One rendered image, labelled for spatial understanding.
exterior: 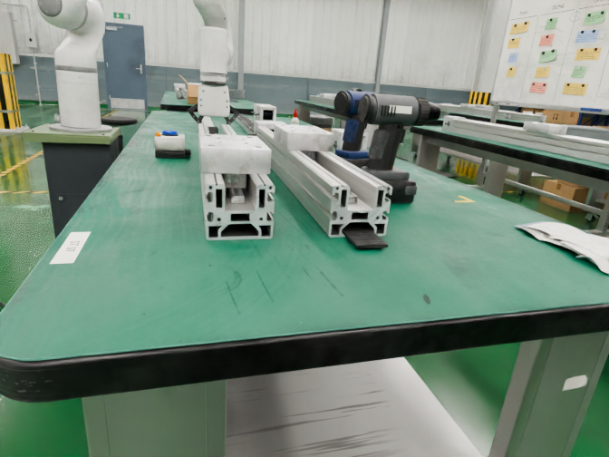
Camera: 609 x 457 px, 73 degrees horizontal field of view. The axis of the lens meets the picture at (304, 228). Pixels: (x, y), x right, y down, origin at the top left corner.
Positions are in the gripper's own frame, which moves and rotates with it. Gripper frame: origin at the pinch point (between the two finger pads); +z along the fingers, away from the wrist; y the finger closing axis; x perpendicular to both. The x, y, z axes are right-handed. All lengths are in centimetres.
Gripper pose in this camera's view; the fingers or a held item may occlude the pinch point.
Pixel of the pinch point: (214, 131)
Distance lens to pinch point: 144.2
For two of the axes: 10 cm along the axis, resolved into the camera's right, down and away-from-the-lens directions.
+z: -0.7, 9.4, 3.3
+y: -9.7, 0.2, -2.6
